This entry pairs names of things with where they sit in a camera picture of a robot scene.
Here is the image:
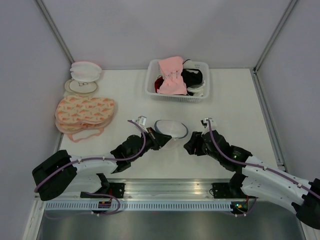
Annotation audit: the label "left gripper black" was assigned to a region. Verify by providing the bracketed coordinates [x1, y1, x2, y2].
[130, 127, 172, 162]

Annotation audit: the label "white mesh laundry bag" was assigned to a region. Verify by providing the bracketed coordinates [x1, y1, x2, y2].
[154, 119, 189, 150]

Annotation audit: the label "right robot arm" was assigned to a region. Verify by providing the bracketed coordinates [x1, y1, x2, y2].
[183, 130, 320, 230]

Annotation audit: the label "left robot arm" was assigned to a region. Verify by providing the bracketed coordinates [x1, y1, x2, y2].
[32, 127, 172, 201]

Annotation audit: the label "white bra in basket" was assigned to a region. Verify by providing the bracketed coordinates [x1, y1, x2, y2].
[181, 59, 205, 97]

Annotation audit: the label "dark red bra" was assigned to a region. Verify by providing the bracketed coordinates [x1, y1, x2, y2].
[154, 76, 164, 93]

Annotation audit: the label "black bra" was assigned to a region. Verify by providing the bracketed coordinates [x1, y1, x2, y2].
[181, 68, 204, 96]

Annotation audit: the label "pink bra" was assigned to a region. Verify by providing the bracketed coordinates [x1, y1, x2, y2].
[158, 56, 187, 95]

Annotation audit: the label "white pink-edged flat bag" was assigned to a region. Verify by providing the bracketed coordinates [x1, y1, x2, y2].
[67, 127, 105, 143]

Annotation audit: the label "white pink-trimmed laundry bags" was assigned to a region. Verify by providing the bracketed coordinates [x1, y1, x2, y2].
[70, 61, 102, 83]

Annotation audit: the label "beige round laundry bag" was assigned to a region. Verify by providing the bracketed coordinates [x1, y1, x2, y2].
[64, 79, 98, 95]

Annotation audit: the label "white plastic basket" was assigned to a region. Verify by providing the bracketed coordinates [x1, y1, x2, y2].
[144, 56, 210, 103]

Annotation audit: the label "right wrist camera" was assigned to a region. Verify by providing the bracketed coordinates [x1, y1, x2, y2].
[201, 117, 217, 128]

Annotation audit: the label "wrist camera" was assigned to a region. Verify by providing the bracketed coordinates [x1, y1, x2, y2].
[135, 115, 147, 127]
[201, 117, 217, 128]

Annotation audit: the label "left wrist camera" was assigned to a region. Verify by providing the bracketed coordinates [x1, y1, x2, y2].
[135, 115, 147, 127]

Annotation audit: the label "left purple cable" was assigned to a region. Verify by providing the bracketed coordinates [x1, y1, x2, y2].
[34, 119, 151, 220]

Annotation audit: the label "purple cable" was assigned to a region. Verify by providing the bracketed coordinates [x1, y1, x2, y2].
[34, 119, 151, 220]
[199, 119, 320, 218]

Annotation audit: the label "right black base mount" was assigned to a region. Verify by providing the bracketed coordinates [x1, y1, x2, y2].
[209, 182, 242, 199]

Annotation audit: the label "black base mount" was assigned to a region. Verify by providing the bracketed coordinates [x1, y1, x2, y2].
[209, 182, 242, 199]
[80, 182, 126, 199]

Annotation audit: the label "aluminium front rail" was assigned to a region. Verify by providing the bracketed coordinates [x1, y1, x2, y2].
[34, 177, 291, 201]

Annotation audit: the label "aluminium rail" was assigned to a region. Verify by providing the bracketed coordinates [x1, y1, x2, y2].
[34, 177, 291, 201]
[249, 68, 288, 172]

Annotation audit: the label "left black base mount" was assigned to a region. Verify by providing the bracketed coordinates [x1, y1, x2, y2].
[80, 182, 126, 199]

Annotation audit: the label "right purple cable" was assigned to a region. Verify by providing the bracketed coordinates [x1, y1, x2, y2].
[199, 119, 320, 218]

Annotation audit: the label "right side aluminium rail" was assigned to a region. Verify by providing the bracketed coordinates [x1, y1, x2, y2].
[249, 68, 288, 172]

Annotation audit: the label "white slotted cable duct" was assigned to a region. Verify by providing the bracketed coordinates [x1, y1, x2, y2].
[45, 200, 232, 212]

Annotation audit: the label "right aluminium frame post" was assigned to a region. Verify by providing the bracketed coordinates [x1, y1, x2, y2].
[252, 0, 300, 75]

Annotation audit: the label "aluminium frame post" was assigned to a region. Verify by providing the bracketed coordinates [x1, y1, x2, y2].
[252, 0, 300, 75]
[34, 0, 75, 64]

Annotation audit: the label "left aluminium frame post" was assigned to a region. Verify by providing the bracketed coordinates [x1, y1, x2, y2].
[34, 0, 75, 64]

